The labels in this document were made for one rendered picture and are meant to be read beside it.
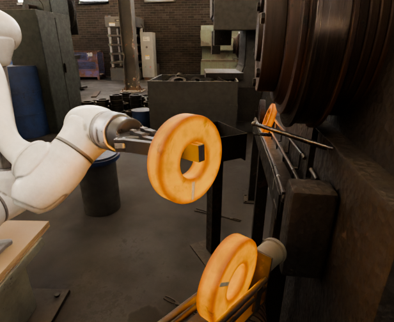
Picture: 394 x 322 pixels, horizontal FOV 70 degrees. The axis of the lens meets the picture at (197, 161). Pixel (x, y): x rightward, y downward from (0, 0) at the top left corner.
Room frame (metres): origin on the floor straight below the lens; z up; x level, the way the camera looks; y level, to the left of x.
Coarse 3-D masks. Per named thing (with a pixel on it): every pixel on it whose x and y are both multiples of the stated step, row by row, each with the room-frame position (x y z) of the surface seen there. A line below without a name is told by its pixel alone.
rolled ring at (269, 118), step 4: (272, 104) 1.62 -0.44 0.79; (272, 108) 1.59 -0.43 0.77; (268, 112) 1.69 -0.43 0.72; (272, 112) 1.56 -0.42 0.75; (276, 112) 1.57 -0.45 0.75; (268, 116) 1.70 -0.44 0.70; (272, 116) 1.55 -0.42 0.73; (264, 120) 1.70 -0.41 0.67; (268, 120) 1.55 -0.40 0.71; (272, 120) 1.55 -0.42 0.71; (264, 124) 1.68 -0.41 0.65; (268, 124) 1.55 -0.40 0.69; (272, 124) 1.55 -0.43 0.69; (264, 132) 1.58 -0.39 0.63; (268, 132) 1.57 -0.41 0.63
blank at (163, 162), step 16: (160, 128) 0.44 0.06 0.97; (176, 128) 0.43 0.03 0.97; (192, 128) 0.45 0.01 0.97; (208, 128) 0.48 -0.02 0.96; (160, 144) 0.41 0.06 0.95; (176, 144) 0.42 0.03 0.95; (208, 144) 0.48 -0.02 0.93; (160, 160) 0.40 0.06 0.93; (176, 160) 0.42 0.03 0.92; (208, 160) 0.48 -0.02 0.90; (160, 176) 0.40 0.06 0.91; (176, 176) 0.42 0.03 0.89; (192, 176) 0.46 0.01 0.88; (208, 176) 0.47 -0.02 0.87; (160, 192) 0.41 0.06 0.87; (176, 192) 0.42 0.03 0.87; (192, 192) 0.44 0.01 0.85
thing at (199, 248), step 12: (228, 132) 1.39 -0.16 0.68; (240, 132) 1.30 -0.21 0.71; (228, 144) 1.22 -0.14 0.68; (240, 144) 1.25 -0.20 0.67; (228, 156) 1.22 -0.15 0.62; (240, 156) 1.25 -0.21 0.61; (216, 180) 1.28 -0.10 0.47; (216, 192) 1.28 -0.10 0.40; (216, 204) 1.28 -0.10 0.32; (216, 216) 1.28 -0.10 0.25; (216, 228) 1.29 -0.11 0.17; (204, 240) 1.39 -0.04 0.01; (216, 240) 1.29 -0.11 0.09; (204, 252) 1.29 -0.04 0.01; (204, 264) 1.20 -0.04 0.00
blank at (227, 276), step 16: (224, 240) 0.39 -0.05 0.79; (240, 240) 0.40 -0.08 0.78; (224, 256) 0.36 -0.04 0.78; (240, 256) 0.38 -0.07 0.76; (256, 256) 0.44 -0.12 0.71; (208, 272) 0.35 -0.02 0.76; (224, 272) 0.34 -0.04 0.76; (240, 272) 0.41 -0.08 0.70; (208, 288) 0.33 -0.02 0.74; (224, 288) 0.34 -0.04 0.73; (240, 288) 0.39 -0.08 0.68; (208, 304) 0.32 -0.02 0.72; (224, 304) 0.35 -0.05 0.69; (208, 320) 0.33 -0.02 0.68
